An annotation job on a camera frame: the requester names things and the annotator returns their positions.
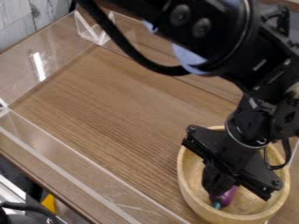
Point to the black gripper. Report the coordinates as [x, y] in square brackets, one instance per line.
[232, 164]

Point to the purple toy eggplant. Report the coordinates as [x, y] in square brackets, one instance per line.
[223, 200]

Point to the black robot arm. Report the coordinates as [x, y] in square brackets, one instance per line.
[224, 38]

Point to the brown wooden bowl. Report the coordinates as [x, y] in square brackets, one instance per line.
[247, 209]

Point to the yellow black device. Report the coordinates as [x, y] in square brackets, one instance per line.
[56, 207]

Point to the clear acrylic tray wall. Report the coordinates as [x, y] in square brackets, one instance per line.
[100, 196]

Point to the clear acrylic corner bracket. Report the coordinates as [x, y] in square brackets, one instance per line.
[89, 32]

